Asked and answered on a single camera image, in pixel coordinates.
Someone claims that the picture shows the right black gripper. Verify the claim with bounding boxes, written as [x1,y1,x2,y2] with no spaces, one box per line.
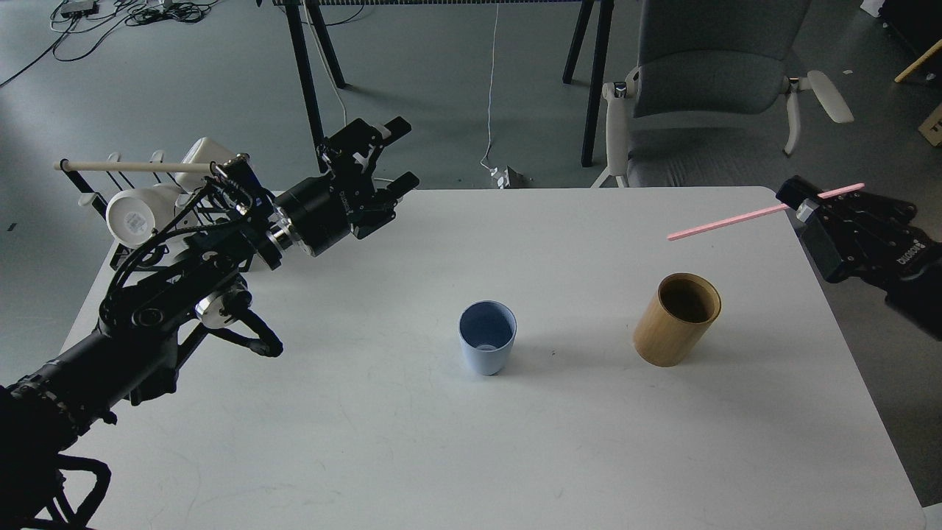
[775,175,940,293]

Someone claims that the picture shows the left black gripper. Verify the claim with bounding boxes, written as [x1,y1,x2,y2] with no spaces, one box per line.
[276,116,420,256]

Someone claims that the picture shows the pink chopstick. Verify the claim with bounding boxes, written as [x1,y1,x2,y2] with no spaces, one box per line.
[667,183,865,241]

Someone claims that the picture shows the blue cup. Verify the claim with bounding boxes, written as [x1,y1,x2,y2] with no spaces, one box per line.
[458,300,517,376]

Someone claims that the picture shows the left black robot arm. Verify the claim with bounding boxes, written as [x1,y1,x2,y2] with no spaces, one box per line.
[2,117,419,529]

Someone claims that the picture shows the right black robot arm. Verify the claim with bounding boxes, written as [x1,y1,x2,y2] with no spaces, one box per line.
[775,175,941,340]

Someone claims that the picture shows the cardboard box right edge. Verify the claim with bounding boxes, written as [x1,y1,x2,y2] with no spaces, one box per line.
[916,104,942,147]

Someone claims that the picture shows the white power plug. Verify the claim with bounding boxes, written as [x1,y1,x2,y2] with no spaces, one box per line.
[490,166,525,190]

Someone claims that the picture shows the wooden stick right edge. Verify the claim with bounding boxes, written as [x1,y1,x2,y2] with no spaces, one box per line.
[893,39,942,83]

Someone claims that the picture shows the grey office chair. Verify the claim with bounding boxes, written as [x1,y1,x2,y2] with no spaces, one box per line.
[593,1,854,189]

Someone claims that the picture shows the white mug rear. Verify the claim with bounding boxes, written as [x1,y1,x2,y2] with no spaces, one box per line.
[174,137,236,194]

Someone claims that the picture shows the white mug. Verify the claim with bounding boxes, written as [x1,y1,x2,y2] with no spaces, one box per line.
[105,183,188,249]
[174,137,236,194]

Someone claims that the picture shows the bamboo cylinder holder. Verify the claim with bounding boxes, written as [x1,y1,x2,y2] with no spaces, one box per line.
[633,272,721,367]

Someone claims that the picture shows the white mug front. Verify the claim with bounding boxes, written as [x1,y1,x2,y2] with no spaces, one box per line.
[105,183,188,249]

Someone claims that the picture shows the white hanging cable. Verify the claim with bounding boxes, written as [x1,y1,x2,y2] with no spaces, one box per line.
[480,4,500,174]

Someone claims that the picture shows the black wire mug rack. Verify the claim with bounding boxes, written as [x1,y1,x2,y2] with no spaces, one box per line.
[56,150,238,269]

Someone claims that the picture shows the black table frame legs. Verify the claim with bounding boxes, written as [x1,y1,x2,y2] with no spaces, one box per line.
[256,1,615,172]

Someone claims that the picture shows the black floor cables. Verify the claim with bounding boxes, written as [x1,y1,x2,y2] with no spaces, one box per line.
[0,0,218,88]

